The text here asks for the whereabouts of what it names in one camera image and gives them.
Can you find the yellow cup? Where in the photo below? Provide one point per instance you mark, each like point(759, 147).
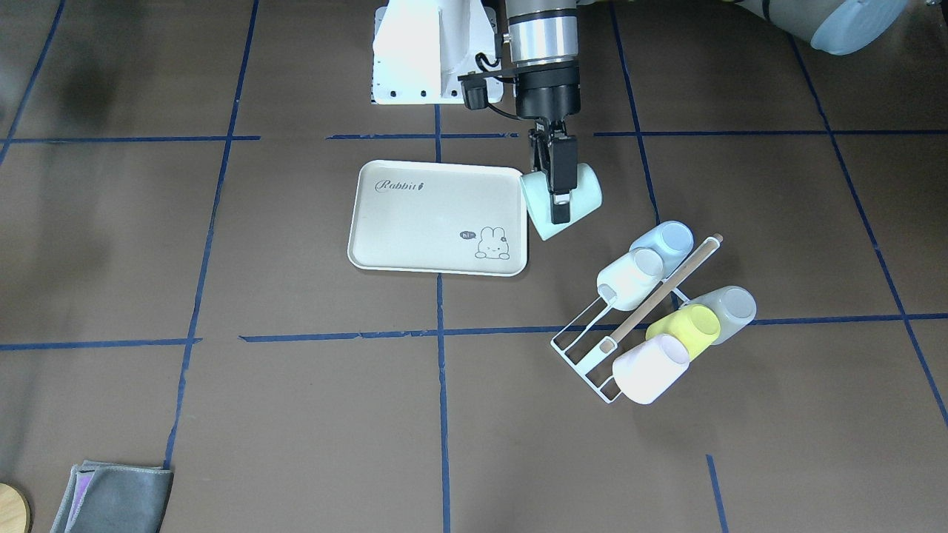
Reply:
point(696, 326)

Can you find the wooden mug tree stand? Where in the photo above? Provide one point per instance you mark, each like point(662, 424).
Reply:
point(16, 515)

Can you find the light blue cup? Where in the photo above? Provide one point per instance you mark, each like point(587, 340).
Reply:
point(673, 241)

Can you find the white wire cup rack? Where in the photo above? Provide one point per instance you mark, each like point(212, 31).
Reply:
point(592, 340)

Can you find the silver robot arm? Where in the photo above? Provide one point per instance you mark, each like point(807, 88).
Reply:
point(544, 51)

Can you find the pink cup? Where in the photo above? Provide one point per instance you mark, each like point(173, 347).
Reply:
point(645, 372)

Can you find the grey folded cloth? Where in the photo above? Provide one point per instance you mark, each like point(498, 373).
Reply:
point(113, 497)

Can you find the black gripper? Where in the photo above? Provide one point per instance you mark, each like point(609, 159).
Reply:
point(548, 90)

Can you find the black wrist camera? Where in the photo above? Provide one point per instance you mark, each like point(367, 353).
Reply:
point(481, 89)

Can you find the cream white cup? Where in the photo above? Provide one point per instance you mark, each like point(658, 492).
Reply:
point(628, 280)

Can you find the grey cup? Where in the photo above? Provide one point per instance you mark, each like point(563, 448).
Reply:
point(734, 307)

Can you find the green cup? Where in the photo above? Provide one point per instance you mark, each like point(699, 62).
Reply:
point(585, 198)

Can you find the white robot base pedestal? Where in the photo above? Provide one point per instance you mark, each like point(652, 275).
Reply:
point(422, 48)

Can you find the beige rabbit tray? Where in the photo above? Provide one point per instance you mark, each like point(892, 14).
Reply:
point(435, 217)

